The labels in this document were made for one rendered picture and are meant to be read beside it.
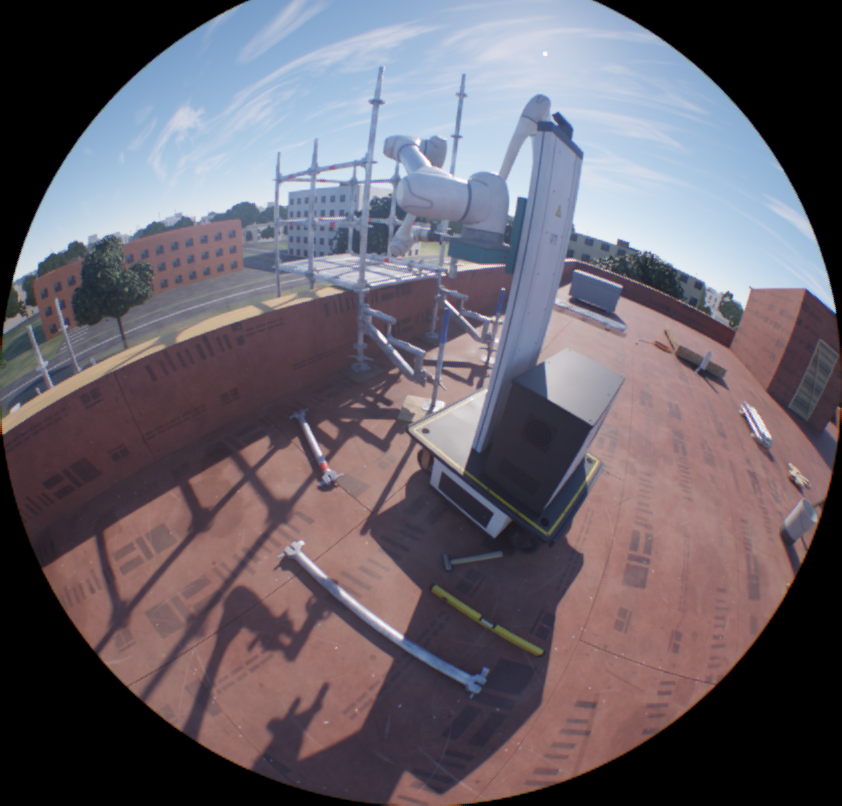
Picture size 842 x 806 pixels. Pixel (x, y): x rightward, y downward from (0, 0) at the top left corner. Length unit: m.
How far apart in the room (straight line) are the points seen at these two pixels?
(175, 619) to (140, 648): 0.28
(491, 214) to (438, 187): 0.20
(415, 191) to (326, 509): 1.47
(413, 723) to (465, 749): 0.23
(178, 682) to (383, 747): 0.85
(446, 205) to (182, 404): 1.84
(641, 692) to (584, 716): 0.33
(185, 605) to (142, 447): 1.05
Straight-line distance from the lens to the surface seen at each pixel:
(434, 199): 0.98
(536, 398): 1.07
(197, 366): 2.03
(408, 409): 2.19
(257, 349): 2.14
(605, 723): 1.67
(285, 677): 1.40
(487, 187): 1.06
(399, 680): 1.35
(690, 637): 2.08
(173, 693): 1.63
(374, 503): 1.63
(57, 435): 2.17
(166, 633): 1.66
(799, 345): 9.82
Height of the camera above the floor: 1.35
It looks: 33 degrees down
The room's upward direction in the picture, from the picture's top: 7 degrees clockwise
